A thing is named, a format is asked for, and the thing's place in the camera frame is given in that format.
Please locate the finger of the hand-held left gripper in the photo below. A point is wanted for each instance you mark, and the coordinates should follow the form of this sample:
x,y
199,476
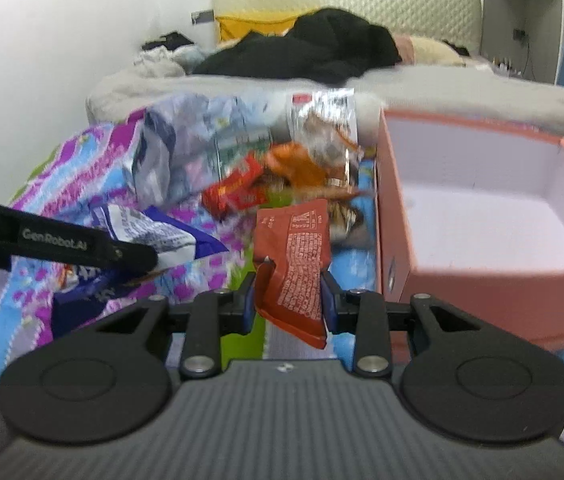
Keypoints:
x,y
134,257

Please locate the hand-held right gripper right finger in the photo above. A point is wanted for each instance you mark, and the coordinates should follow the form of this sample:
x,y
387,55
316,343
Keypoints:
x,y
328,310

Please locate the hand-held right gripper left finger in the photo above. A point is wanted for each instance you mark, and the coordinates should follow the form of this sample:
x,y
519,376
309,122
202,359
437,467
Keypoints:
x,y
248,310

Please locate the blue white snack packet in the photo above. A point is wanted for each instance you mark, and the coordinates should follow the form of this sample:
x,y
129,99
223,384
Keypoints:
x,y
172,232

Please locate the red orange snack packet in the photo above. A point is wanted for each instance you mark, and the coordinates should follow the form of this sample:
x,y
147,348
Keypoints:
x,y
292,260

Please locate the white blue plastic bag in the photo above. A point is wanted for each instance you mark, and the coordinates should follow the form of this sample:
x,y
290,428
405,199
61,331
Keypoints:
x,y
177,135

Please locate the pink cardboard box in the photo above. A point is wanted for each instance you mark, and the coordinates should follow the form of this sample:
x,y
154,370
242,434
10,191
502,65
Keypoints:
x,y
462,290

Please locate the orange clear snack packet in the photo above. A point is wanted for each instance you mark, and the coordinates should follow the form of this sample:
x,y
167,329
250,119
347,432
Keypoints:
x,y
302,165

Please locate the silver clear snack packet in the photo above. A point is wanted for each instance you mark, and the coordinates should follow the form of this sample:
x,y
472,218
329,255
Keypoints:
x,y
322,110

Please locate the brown striped snack packet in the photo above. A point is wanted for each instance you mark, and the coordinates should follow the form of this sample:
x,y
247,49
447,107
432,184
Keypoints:
x,y
344,217

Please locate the pile of clothes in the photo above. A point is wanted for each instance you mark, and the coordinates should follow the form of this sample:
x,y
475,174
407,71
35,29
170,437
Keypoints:
x,y
162,55

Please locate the yellow pillow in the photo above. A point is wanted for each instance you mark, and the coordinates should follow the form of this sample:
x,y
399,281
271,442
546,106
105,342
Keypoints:
x,y
247,27

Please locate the grey duvet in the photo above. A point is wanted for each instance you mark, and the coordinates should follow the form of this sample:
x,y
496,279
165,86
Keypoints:
x,y
462,90

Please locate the black jacket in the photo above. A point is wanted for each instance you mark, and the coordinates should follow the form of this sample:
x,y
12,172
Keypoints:
x,y
312,45

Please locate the beige pink pillow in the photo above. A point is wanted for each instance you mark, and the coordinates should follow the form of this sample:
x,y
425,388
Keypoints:
x,y
427,50

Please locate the grey wall switch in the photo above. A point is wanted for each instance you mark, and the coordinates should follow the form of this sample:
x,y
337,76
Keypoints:
x,y
202,16

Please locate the black wall socket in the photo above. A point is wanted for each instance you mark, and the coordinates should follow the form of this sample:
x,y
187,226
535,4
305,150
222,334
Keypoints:
x,y
519,34

